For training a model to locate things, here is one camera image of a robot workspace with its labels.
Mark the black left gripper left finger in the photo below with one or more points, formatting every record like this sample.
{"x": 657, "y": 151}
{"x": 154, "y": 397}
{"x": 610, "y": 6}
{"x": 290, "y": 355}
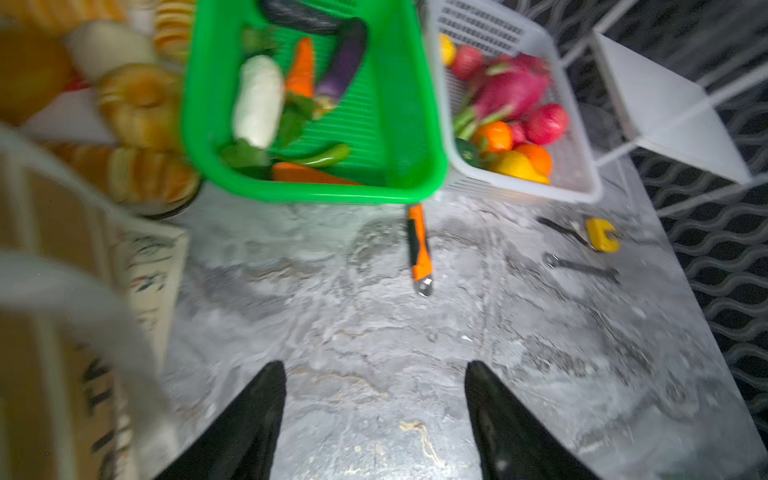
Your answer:
{"x": 241, "y": 442}

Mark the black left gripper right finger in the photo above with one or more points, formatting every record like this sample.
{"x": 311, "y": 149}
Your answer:
{"x": 512, "y": 443}

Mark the cream floral tote bag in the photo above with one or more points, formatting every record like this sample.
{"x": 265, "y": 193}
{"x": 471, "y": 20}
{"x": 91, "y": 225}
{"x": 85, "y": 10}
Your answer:
{"x": 87, "y": 298}

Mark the green plastic basket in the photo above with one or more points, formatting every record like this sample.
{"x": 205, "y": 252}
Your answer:
{"x": 388, "y": 116}

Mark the silver wrench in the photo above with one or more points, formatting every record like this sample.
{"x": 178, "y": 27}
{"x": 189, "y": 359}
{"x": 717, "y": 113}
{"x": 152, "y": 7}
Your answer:
{"x": 554, "y": 261}

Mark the yellow tape measure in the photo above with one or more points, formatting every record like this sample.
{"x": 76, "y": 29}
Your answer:
{"x": 602, "y": 235}

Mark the long braided bread front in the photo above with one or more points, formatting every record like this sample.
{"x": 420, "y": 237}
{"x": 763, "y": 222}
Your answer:
{"x": 130, "y": 175}

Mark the orange fruit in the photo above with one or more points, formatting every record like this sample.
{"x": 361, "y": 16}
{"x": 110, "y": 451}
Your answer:
{"x": 539, "y": 157}

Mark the green leafy vegetable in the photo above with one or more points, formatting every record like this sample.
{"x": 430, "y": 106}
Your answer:
{"x": 256, "y": 121}

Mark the dark green avocado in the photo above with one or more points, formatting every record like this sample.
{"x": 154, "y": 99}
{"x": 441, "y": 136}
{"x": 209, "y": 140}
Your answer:
{"x": 469, "y": 153}

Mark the green chili pepper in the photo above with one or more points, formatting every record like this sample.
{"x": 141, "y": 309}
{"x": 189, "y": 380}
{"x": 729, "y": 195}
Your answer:
{"x": 322, "y": 159}

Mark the small orange tangerine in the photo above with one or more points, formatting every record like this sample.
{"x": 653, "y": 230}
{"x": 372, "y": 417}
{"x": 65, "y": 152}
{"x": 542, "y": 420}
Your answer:
{"x": 493, "y": 138}

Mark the red apple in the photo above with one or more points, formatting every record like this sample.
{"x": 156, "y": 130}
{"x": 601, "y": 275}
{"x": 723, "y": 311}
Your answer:
{"x": 546, "y": 125}

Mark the white daikon radish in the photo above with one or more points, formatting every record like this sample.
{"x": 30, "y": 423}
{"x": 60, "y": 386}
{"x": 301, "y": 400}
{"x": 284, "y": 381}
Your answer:
{"x": 261, "y": 73}

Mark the braided bread middle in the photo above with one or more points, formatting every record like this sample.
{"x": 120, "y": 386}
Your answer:
{"x": 142, "y": 105}

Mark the pink dragon fruit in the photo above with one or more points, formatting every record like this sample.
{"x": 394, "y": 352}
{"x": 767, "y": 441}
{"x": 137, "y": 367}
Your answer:
{"x": 506, "y": 89}

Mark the white two-tier shelf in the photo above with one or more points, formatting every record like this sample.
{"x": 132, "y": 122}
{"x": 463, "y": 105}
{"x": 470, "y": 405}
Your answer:
{"x": 662, "y": 111}

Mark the purple eggplant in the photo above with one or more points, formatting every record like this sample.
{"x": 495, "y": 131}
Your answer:
{"x": 346, "y": 61}

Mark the orange carrot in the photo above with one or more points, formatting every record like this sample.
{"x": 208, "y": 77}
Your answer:
{"x": 300, "y": 79}

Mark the yellow lemon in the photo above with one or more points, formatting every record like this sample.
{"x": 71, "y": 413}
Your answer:
{"x": 448, "y": 50}

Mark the white plastic basket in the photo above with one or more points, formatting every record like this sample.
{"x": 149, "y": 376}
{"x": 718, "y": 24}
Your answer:
{"x": 481, "y": 32}

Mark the large round bread loaf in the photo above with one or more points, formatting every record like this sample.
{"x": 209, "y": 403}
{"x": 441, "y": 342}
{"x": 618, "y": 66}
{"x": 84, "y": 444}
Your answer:
{"x": 35, "y": 69}

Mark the dark green cucumber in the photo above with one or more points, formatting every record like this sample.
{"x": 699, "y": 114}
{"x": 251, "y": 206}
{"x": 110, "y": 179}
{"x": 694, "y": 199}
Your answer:
{"x": 298, "y": 16}

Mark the orange handled tool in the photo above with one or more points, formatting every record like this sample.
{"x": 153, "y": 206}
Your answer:
{"x": 419, "y": 254}

